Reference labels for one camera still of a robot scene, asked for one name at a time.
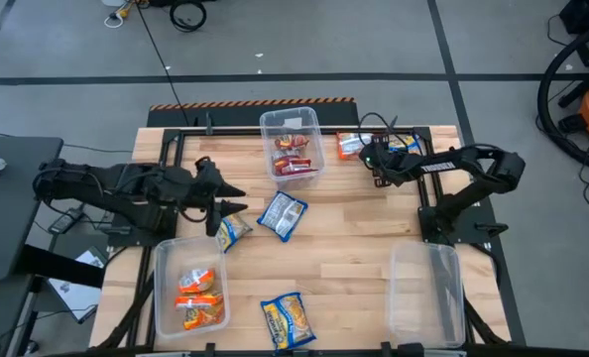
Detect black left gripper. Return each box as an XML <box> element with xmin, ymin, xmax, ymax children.
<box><xmin>175</xmin><ymin>158</ymin><xmax>250</xmax><ymax>237</ymax></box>

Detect coiled black cable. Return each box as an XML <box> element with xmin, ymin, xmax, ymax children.
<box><xmin>168</xmin><ymin>0</ymin><xmax>209</xmax><ymax>34</ymax></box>

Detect black desk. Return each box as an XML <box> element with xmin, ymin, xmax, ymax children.
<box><xmin>0</xmin><ymin>136</ymin><xmax>65</xmax><ymax>283</ymax></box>

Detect black hazard-striped floor mat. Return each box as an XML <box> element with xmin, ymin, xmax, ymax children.
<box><xmin>147</xmin><ymin>96</ymin><xmax>361</xmax><ymax>128</ymax></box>

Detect white power plug cable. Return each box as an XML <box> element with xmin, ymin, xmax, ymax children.
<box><xmin>103</xmin><ymin>0</ymin><xmax>138</xmax><ymax>30</ymax></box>

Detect orange Maruchan noodle pack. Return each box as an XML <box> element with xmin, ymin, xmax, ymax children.
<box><xmin>182</xmin><ymin>301</ymin><xmax>226</xmax><ymax>331</ymax></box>
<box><xmin>174</xmin><ymin>291</ymin><xmax>225</xmax><ymax>311</ymax></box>
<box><xmin>177</xmin><ymin>267</ymin><xmax>216</xmax><ymax>295</ymax></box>
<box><xmin>336</xmin><ymin>131</ymin><xmax>375</xmax><ymax>161</ymax></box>

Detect blue Maruchan noodle pack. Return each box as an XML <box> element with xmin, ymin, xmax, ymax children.
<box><xmin>256</xmin><ymin>190</ymin><xmax>309</xmax><ymax>243</ymax></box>
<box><xmin>215</xmin><ymin>212</ymin><xmax>254</xmax><ymax>254</ymax></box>
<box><xmin>387</xmin><ymin>133</ymin><xmax>423</xmax><ymax>156</ymax></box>
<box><xmin>260</xmin><ymin>291</ymin><xmax>318</xmax><ymax>351</ymax></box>

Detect red Maruchan noodle pack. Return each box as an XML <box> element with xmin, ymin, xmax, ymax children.
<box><xmin>272</xmin><ymin>154</ymin><xmax>311</xmax><ymax>168</ymax></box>
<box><xmin>276</xmin><ymin>165</ymin><xmax>319</xmax><ymax>178</ymax></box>
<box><xmin>274</xmin><ymin>133</ymin><xmax>310</xmax><ymax>152</ymax></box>

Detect black desk crossbar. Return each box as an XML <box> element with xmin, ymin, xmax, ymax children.
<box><xmin>19</xmin><ymin>244</ymin><xmax>108</xmax><ymax>290</ymax></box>

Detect black equipment case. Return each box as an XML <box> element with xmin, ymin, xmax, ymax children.
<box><xmin>557</xmin><ymin>0</ymin><xmax>589</xmax><ymax>36</ymax></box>

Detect clear plastic bin with label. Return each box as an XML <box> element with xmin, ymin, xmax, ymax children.
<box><xmin>258</xmin><ymin>106</ymin><xmax>326</xmax><ymax>183</ymax></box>

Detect white paper sheets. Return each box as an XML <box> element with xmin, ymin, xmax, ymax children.
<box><xmin>46</xmin><ymin>246</ymin><xmax>108</xmax><ymax>324</ymax></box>

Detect black power adapter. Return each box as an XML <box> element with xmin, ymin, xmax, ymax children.
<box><xmin>48</xmin><ymin>207</ymin><xmax>85</xmax><ymax>235</ymax></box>

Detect black vacuum hose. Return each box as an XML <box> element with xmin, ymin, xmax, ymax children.
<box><xmin>535</xmin><ymin>19</ymin><xmax>589</xmax><ymax>176</ymax></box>

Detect long black floor cable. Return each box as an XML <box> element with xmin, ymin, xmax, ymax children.
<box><xmin>134</xmin><ymin>0</ymin><xmax>192</xmax><ymax>128</ymax></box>

